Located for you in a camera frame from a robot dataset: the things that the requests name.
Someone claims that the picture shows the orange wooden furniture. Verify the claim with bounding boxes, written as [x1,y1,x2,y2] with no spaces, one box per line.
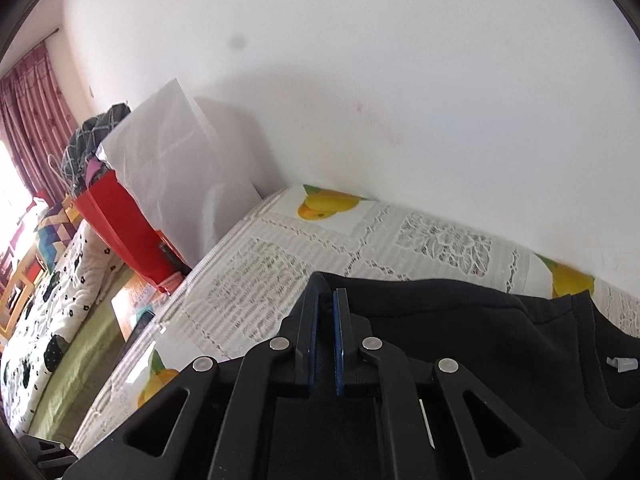
[0,240,48,336]

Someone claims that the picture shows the black garment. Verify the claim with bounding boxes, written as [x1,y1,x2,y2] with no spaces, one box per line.
[215,271,640,480]

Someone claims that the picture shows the white paper bag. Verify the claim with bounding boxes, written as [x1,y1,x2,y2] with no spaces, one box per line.
[97,77,263,268]

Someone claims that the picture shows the red paper bag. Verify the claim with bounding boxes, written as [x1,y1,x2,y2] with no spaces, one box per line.
[72,170,193,293]

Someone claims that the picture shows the lace fruit print tablecloth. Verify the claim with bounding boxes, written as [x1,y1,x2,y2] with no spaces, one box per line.
[70,184,640,461]

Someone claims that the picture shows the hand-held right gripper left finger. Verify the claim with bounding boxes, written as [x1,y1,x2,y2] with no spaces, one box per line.
[62,272,329,480]

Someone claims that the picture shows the pink cloth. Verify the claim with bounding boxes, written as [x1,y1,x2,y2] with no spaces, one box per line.
[82,157,113,186]

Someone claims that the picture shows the orange printed box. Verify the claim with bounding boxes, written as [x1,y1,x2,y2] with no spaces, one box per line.
[111,270,188,341]

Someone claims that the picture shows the red patterned curtain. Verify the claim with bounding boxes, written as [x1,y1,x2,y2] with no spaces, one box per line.
[0,42,81,206]

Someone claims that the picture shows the dark checked cloth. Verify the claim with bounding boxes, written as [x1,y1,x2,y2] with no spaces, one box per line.
[59,102,132,196]

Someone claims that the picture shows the green bed sheet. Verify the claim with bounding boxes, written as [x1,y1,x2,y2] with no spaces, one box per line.
[25,265,126,446]

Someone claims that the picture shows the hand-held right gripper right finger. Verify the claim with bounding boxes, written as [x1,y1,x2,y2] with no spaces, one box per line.
[333,288,586,480]

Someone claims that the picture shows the white quilt with black flowers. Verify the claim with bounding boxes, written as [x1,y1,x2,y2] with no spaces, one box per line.
[0,220,126,433]

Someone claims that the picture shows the colourful geometric cushion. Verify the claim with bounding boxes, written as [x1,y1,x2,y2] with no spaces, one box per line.
[30,195,83,271]

